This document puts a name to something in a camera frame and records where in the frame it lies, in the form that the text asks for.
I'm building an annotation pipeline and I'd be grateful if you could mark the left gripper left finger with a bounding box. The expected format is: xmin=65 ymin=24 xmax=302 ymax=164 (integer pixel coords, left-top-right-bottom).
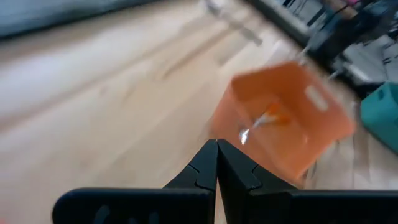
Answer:
xmin=52 ymin=139 xmax=218 ymax=224

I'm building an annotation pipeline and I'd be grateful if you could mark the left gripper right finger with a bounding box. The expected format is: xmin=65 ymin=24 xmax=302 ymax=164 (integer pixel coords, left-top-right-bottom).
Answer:
xmin=217 ymin=139 xmax=398 ymax=224

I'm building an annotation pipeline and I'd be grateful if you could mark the orange-handled fork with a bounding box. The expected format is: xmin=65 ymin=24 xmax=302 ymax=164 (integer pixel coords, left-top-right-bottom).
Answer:
xmin=238 ymin=102 xmax=280 ymax=146
xmin=273 ymin=113 xmax=293 ymax=127

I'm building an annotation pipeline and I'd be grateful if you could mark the orange plastic bin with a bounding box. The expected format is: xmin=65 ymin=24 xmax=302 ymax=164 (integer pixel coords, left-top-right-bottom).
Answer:
xmin=210 ymin=60 xmax=357 ymax=187

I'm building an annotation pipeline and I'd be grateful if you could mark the green plastic bin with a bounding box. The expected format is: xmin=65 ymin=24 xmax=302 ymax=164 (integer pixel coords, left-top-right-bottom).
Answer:
xmin=359 ymin=81 xmax=398 ymax=156

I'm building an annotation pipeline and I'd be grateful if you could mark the person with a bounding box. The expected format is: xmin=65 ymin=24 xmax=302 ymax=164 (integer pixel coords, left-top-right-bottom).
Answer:
xmin=322 ymin=0 xmax=374 ymax=21

